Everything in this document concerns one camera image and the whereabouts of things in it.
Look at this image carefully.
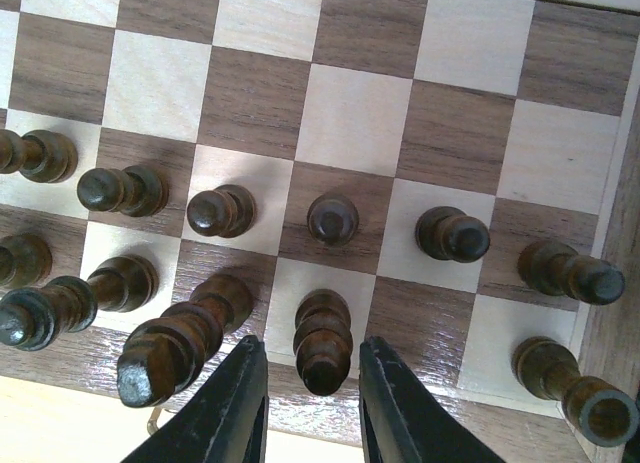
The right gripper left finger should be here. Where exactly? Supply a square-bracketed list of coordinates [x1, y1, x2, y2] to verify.
[124, 335, 269, 463]

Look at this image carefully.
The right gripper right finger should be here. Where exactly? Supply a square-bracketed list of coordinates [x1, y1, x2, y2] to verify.
[359, 336, 502, 463]

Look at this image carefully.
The dark king piece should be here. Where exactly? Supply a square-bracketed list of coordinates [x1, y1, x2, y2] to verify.
[117, 274, 255, 408]

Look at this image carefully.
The dark bishop piece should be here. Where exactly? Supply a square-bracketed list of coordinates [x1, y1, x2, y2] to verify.
[1, 233, 52, 289]
[293, 289, 353, 396]

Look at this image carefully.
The dark queen piece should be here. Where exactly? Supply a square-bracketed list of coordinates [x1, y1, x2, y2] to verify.
[1, 254, 159, 351]

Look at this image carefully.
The wooden chess board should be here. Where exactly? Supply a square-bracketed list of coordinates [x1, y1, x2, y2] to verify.
[1, 0, 639, 462]

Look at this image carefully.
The brass board latch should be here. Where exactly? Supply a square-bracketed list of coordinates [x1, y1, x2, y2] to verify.
[146, 407, 163, 435]

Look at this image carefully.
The dark pawn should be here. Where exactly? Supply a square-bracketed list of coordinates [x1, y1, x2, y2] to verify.
[76, 165, 169, 217]
[517, 240, 626, 305]
[186, 184, 257, 239]
[307, 193, 359, 246]
[415, 206, 490, 263]
[1, 129, 78, 183]

